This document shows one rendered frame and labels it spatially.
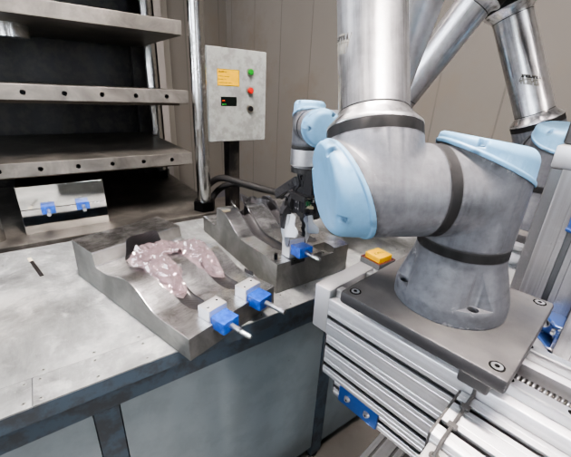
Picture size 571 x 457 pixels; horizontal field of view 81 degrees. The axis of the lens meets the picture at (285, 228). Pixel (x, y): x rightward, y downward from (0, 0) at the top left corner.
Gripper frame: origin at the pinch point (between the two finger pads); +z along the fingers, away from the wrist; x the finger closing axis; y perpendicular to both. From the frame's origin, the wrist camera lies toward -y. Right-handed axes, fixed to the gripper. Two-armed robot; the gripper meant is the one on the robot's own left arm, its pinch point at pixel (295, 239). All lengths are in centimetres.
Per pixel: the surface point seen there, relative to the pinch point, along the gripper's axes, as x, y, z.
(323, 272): 10.0, 1.8, 11.4
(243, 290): -19.3, 6.8, 6.9
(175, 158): -7, -78, -12
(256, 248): -6.6, -9.2, 4.8
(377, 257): 29.0, 5.7, 8.8
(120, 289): -42.2, -11.5, 9.3
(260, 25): 141, -259, -114
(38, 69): -48, -157, -47
